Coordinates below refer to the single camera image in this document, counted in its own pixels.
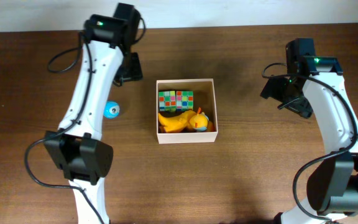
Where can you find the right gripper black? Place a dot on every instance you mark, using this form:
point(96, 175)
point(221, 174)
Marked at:
point(278, 90)

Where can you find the yellow rubber duck toy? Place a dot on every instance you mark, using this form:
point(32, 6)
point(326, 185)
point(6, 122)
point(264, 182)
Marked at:
point(176, 124)

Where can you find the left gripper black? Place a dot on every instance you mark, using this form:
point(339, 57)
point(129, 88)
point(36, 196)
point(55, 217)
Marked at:
point(136, 75)

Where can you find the blue ball toy with eye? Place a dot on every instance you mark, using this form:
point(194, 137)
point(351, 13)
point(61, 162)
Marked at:
point(112, 110)

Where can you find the orange blue duck toy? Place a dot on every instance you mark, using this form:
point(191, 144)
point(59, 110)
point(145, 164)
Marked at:
point(201, 123)

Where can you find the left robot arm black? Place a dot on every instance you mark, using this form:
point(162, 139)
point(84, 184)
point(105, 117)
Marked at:
point(76, 147)

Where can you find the Rubik's cube one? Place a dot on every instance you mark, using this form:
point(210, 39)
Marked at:
point(184, 100)
point(167, 101)

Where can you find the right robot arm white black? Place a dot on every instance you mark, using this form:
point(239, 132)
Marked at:
point(325, 189)

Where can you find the white cardboard box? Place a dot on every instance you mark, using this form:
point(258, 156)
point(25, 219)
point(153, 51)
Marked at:
point(204, 98)

